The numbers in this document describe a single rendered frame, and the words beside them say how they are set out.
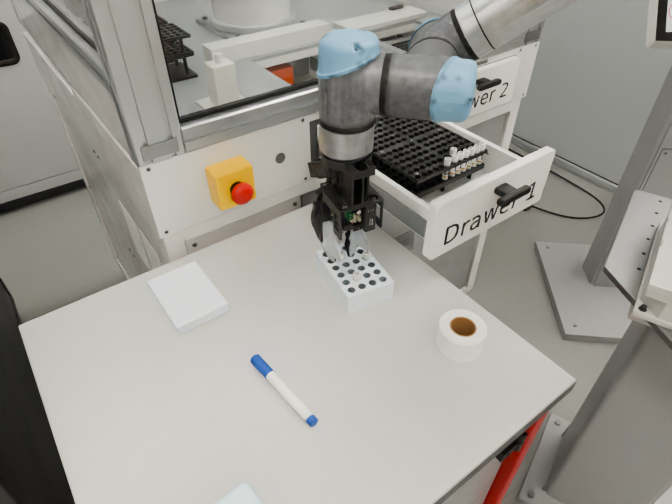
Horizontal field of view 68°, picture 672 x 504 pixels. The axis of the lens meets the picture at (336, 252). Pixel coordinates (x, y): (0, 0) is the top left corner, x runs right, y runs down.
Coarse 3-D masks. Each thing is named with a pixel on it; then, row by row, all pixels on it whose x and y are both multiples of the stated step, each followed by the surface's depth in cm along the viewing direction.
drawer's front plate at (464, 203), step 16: (528, 160) 83; (544, 160) 85; (496, 176) 79; (512, 176) 82; (528, 176) 85; (544, 176) 89; (464, 192) 76; (480, 192) 78; (432, 208) 74; (448, 208) 75; (464, 208) 78; (480, 208) 81; (512, 208) 88; (432, 224) 76; (448, 224) 77; (480, 224) 84; (432, 240) 77; (448, 240) 80; (464, 240) 84; (432, 256) 80
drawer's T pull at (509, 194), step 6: (498, 186) 80; (504, 186) 80; (510, 186) 80; (522, 186) 80; (528, 186) 80; (498, 192) 80; (504, 192) 79; (510, 192) 79; (516, 192) 79; (522, 192) 79; (528, 192) 80; (504, 198) 77; (510, 198) 78; (516, 198) 79; (498, 204) 78; (504, 204) 77
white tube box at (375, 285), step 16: (320, 256) 84; (352, 256) 86; (320, 272) 86; (336, 272) 81; (352, 272) 82; (368, 272) 81; (384, 272) 81; (336, 288) 81; (352, 288) 79; (368, 288) 78; (384, 288) 79; (352, 304) 78; (368, 304) 80
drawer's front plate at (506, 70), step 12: (504, 60) 118; (516, 60) 119; (480, 72) 113; (492, 72) 116; (504, 72) 119; (516, 72) 121; (480, 96) 118; (492, 96) 121; (504, 96) 124; (480, 108) 121
